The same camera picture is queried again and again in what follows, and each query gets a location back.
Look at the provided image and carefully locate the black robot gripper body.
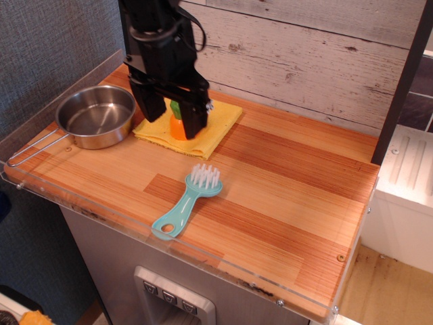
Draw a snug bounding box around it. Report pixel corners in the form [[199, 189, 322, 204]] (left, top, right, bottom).
[[122, 25, 211, 111]]

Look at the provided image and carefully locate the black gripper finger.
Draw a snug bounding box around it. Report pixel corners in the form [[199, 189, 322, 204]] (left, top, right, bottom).
[[129, 80, 166, 123], [179, 101, 208, 139]]

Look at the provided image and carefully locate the silver pot with wire handle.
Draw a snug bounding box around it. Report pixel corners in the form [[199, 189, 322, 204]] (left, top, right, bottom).
[[6, 85, 136, 167]]

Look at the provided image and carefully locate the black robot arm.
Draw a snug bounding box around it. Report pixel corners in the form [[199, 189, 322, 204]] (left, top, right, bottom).
[[119, 1, 212, 139]]

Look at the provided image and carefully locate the yellow folded cloth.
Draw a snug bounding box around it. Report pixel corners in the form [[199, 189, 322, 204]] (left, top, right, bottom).
[[133, 98, 242, 160]]

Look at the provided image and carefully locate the orange toy carrot green top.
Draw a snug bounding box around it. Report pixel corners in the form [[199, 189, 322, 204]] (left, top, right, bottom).
[[170, 100, 187, 141]]

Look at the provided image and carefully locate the teal brush with white bristles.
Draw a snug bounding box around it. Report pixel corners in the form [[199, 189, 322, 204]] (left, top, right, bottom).
[[152, 164, 223, 240]]

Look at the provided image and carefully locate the clear acrylic left guard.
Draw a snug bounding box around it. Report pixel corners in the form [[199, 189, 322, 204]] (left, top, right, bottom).
[[1, 49, 124, 163]]

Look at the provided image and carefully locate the grey cabinet with dispenser panel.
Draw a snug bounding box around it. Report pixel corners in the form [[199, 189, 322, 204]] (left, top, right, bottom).
[[61, 207, 309, 324]]

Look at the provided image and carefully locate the orange object bottom left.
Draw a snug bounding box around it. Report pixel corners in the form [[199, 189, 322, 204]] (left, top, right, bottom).
[[19, 311, 53, 325]]

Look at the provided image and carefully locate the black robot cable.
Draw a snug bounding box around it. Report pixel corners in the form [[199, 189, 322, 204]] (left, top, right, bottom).
[[175, 5, 207, 53]]

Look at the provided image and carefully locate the dark right shelf post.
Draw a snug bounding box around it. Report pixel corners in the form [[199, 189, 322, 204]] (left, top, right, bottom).
[[371, 0, 432, 165]]

